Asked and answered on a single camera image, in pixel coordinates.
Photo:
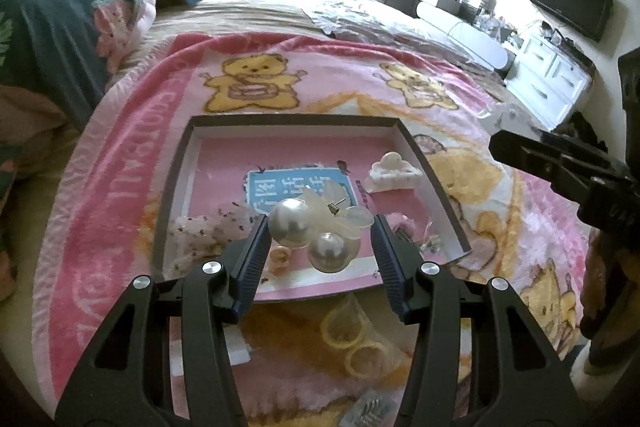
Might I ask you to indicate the blue card of hairpins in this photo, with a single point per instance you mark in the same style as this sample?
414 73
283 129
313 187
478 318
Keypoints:
367 412

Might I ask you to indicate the white claw hair clip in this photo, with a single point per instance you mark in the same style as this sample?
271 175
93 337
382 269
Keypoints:
392 174

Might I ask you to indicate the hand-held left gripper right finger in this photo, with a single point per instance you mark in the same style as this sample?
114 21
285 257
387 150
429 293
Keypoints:
390 267

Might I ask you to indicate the white dresser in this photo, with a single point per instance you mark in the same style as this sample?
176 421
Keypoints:
547 74

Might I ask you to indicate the white rounded bench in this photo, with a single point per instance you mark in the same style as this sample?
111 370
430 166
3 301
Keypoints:
465 34

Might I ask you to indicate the shallow cardboard box pink inside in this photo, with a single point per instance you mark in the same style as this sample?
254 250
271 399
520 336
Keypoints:
225 167

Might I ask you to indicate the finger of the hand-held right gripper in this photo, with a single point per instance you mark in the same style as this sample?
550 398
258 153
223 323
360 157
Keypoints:
535 154

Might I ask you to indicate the pearl flower hair accessory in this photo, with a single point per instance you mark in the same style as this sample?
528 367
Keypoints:
290 219

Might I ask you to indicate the pink bear printed blanket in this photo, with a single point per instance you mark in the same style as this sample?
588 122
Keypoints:
125 207

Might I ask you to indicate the pink pompom hair clip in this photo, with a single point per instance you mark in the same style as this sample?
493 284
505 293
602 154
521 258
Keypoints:
407 229

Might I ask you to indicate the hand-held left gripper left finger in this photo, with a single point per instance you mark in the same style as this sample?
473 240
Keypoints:
252 257

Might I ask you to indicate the white patterned cloth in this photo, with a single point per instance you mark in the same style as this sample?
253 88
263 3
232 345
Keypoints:
360 14

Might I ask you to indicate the floral quilt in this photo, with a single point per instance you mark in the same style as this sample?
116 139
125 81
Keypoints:
55 37

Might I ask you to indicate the person's right hand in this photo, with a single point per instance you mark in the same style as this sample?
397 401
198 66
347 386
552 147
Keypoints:
612 297

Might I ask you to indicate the small peach flower hair clip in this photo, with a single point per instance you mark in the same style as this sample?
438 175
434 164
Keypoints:
280 259

